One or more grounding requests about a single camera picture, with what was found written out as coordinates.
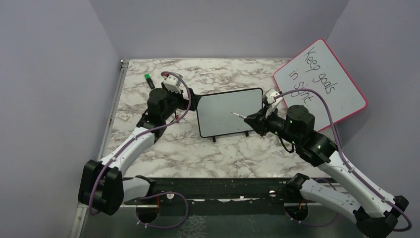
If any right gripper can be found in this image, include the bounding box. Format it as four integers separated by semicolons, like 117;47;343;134
244;105;301;146

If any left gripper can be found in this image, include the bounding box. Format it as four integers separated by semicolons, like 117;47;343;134
161;81;201;121

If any red whiteboard marker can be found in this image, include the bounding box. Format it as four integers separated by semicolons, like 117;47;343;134
231;112;246;119

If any black framed small whiteboard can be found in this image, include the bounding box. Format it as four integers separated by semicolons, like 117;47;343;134
196;87;263;143

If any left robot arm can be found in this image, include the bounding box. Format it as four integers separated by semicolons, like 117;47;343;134
78;88;201;216

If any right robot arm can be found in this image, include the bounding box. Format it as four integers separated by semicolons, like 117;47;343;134
244;105;409;238

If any pink framed written whiteboard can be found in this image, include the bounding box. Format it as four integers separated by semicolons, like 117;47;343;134
273;39;368;131

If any green highlighter pen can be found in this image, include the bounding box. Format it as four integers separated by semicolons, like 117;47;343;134
144;74;155;89

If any small white tag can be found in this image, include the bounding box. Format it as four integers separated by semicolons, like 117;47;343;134
118;113;130;121

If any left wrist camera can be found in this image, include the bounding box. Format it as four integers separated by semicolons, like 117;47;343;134
163;74;183;94

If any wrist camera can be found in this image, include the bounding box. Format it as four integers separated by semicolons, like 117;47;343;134
163;74;183;94
262;88;283;109

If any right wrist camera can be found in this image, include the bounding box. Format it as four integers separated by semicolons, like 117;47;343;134
262;88;283;109

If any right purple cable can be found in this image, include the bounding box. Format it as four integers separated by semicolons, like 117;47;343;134
275;88;413;233

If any purple cable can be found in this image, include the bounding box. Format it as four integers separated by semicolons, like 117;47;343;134
275;88;413;233
88;71;193;230

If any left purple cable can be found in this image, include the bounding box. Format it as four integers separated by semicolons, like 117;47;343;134
88;71;193;230

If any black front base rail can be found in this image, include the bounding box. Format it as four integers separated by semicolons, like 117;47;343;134
90;176;350;218

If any aluminium frame rail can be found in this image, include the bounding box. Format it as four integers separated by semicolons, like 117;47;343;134
69;59;130;238

